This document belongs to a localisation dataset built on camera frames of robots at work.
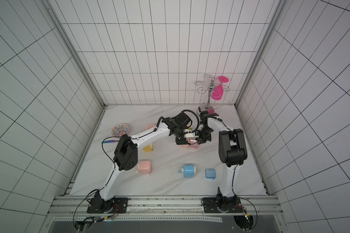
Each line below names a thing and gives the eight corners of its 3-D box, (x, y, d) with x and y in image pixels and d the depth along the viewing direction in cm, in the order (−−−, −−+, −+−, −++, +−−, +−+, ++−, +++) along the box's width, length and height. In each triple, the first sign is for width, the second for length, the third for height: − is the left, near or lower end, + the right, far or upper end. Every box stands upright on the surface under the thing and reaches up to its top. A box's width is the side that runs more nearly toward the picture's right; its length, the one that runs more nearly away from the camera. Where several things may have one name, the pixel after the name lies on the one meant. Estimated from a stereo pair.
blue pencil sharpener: (178, 177, 84) (178, 173, 78) (178, 169, 87) (178, 164, 81) (194, 177, 84) (196, 173, 78) (194, 169, 87) (195, 164, 81)
